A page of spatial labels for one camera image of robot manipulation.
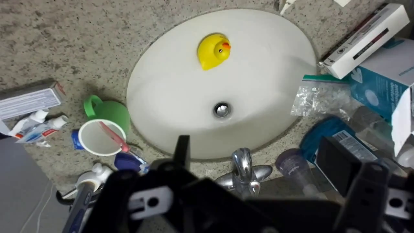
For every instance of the white oval sink basin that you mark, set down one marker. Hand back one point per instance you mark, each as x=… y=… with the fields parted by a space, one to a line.
x=181 y=91

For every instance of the green mug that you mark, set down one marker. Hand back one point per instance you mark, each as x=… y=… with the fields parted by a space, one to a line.
x=112 y=112

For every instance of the blue mouthwash bottle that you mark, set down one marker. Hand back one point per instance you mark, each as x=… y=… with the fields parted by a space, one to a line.
x=321 y=130

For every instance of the electric toothbrush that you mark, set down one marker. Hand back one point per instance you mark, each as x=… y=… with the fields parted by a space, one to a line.
x=88 y=186

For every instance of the white slotted cardboard box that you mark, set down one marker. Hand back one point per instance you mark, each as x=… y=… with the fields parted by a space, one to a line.
x=366 y=41

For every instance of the blue white small container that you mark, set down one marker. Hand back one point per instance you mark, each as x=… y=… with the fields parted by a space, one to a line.
x=129 y=164

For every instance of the chrome faucet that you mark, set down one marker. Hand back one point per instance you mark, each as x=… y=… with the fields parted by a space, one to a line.
x=242 y=170

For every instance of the white toothpaste box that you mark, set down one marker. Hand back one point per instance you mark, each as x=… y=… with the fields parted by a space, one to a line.
x=27 y=100

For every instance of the blue floss container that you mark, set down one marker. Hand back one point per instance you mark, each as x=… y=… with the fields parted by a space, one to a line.
x=76 y=139

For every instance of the clear soap pump bottle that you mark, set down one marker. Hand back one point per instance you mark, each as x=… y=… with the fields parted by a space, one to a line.
x=292 y=166

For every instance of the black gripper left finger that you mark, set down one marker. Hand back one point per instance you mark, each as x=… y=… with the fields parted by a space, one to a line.
x=182 y=151

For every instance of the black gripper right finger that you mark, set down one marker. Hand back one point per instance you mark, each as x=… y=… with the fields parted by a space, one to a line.
x=363 y=195

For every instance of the yellow rubber duck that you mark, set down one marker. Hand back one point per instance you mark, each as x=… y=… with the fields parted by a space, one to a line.
x=211 y=54

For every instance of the chrome sink drain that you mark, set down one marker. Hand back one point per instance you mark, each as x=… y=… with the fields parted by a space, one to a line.
x=221 y=109

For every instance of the blue white mask box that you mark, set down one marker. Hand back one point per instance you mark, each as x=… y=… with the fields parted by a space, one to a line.
x=383 y=91

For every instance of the white red toothpaste tube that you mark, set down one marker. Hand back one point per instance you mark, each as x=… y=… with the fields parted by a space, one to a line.
x=30 y=124

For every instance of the white blue toothpaste tube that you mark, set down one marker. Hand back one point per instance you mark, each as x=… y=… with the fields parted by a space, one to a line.
x=45 y=129

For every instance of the clear plastic zip bag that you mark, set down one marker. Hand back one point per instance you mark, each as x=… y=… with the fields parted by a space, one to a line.
x=318 y=99

